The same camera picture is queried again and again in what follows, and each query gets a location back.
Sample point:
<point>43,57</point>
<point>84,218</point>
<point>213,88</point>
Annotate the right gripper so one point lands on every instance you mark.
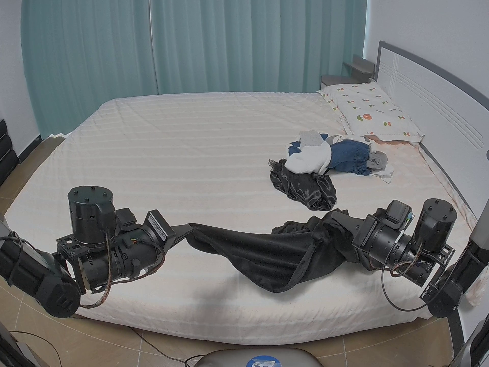
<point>382,247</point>

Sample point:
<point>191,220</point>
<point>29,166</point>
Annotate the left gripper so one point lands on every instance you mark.
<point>130,258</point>

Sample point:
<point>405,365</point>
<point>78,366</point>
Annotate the black T-shirt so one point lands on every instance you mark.
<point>267,250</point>

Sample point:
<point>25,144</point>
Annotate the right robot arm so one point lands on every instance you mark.
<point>435,224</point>

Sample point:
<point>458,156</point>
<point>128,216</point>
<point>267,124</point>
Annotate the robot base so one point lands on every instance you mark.
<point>229,359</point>

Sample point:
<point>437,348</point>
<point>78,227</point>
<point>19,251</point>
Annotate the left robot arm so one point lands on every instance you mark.
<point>91,212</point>

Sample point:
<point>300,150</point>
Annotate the pile of clothes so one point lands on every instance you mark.
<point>309,159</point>

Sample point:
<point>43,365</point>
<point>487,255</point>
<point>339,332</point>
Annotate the bed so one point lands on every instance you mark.
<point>172,147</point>

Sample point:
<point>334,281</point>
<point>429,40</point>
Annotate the black satin garment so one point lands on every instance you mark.
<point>305,189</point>

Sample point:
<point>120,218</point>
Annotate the white printed pillow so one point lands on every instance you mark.
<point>366,109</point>

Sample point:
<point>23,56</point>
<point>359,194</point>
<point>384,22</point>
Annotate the grey bedside table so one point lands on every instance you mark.
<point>336,79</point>

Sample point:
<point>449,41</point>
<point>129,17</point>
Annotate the black chest of drawers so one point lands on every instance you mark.
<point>5,147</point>

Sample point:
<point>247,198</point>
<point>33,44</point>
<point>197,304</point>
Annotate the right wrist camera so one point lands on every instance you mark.
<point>399,212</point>

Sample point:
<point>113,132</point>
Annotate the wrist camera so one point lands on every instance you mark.
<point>399,212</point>
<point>126,220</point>

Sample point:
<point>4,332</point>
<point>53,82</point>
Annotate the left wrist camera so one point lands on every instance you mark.
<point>126,220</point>

